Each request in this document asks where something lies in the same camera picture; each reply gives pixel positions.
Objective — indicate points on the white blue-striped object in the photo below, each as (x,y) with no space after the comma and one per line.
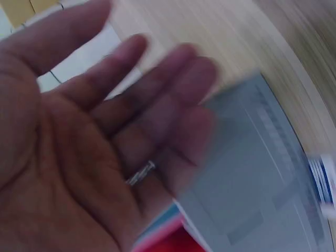
(324,178)

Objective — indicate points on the person's left hand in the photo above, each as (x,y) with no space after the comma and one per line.
(57,157)

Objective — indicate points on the grey book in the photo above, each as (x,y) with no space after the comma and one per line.
(249,170)

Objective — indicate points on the red and blue flat object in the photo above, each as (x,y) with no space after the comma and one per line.
(178,239)

